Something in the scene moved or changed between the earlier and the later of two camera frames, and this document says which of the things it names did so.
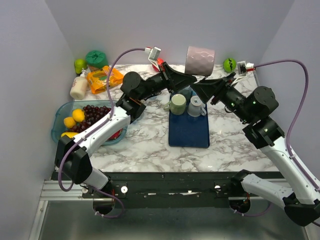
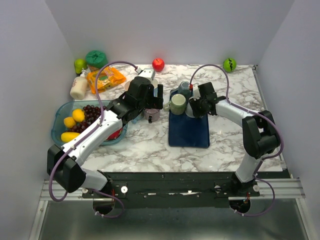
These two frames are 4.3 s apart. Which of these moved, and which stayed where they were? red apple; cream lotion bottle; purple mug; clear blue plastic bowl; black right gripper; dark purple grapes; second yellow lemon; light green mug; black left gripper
Moved: purple mug; black left gripper; black right gripper
Stayed: red apple; light green mug; cream lotion bottle; second yellow lemon; clear blue plastic bowl; dark purple grapes
